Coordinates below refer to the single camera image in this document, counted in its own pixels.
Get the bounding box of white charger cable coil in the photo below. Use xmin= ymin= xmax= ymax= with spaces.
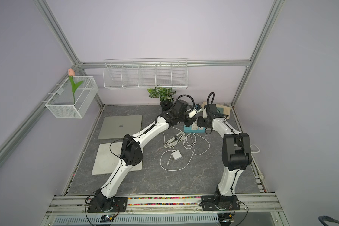
xmin=160 ymin=133 xmax=211 ymax=172

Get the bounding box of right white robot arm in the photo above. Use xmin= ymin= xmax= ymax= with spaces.
xmin=197 ymin=104 xmax=252 ymax=211

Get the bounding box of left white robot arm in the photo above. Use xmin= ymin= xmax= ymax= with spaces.
xmin=85 ymin=99 xmax=202 ymax=213

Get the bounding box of white mesh wall basket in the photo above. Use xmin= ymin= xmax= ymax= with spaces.
xmin=45 ymin=76 xmax=98 ymax=119

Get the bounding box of pink artificial tulip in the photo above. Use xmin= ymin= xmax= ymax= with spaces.
xmin=68 ymin=68 xmax=83 ymax=105

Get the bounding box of silver laptop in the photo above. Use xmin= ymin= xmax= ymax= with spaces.
xmin=98 ymin=115 xmax=142 ymax=139
xmin=91 ymin=140 xmax=143 ymax=176

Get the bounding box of beige work glove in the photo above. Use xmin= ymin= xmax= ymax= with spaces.
xmin=201 ymin=102 xmax=231 ymax=119

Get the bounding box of aluminium mounting rail base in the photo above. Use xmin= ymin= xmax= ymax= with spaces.
xmin=41 ymin=193 xmax=289 ymax=226

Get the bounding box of white wire wall shelf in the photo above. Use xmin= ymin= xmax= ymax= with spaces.
xmin=103 ymin=58 xmax=188 ymax=89

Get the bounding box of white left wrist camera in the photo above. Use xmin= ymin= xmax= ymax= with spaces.
xmin=194 ymin=104 xmax=202 ymax=111

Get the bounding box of green hand brush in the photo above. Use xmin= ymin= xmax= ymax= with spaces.
xmin=216 ymin=106 xmax=224 ymax=115

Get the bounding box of potted green plant black vase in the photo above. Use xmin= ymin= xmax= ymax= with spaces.
xmin=147 ymin=85 xmax=177 ymax=111

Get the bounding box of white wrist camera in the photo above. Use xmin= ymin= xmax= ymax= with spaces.
xmin=194 ymin=104 xmax=202 ymax=111
xmin=202 ymin=108 xmax=207 ymax=118

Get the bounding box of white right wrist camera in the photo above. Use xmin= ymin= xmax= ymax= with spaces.
xmin=202 ymin=108 xmax=207 ymax=118

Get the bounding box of teal power strip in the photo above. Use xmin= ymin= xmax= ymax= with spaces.
xmin=183 ymin=125 xmax=206 ymax=133

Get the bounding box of white square laptop charger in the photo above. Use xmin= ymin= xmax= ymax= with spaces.
xmin=171 ymin=150 xmax=182 ymax=161

